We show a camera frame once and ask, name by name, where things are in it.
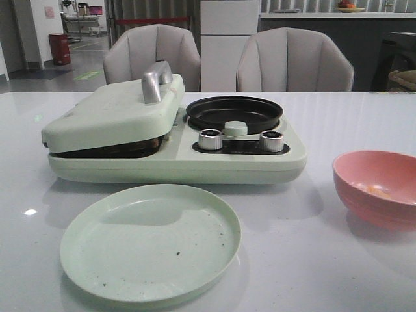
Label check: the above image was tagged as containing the fruit plate on counter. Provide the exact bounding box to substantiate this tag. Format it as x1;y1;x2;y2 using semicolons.
335;0;365;13

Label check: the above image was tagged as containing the green breakfast maker lid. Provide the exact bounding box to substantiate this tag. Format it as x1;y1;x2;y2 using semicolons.
42;62;185;153

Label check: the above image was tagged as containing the bread slice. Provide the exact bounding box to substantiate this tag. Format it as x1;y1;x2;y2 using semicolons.
107;136;164;158

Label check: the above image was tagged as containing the pink bowl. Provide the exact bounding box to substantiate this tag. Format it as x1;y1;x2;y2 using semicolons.
333;150;415;232

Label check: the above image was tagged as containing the dark appliance at right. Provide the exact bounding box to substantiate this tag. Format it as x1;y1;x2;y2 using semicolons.
371;32;415;91

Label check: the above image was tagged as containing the left grey upholstered chair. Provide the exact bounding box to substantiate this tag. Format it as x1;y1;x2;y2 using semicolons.
103;24;201;92

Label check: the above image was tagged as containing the red trash bin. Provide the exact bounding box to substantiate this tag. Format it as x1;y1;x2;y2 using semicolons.
49;34;71;65

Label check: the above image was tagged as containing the white cabinet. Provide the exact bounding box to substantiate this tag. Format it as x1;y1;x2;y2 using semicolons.
200;1;261;92

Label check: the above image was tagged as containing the light green round plate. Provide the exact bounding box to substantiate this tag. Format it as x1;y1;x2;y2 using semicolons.
60;184;241;309

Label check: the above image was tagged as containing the green breakfast maker base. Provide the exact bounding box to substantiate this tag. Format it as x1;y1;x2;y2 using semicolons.
48;108;307;184

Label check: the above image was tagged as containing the right silver control knob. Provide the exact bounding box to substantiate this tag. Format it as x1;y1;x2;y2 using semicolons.
259;131;284;153

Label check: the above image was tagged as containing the black round frying pan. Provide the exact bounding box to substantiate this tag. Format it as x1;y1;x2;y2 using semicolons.
186;96;283;135

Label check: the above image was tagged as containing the right grey upholstered chair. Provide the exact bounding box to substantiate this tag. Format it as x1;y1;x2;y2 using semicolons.
236;27;354;92

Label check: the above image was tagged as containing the grey upholstered chair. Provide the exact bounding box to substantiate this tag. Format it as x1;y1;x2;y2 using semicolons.
103;24;201;92
236;27;354;92

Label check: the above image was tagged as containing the left silver control knob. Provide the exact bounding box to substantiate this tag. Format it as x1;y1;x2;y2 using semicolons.
198;129;222;151

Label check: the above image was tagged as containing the silver control knob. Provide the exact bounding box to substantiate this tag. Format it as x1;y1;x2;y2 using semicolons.
198;129;222;151
259;131;284;153

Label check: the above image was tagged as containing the grey kitchen counter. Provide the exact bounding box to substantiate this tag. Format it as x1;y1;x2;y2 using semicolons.
259;12;415;91

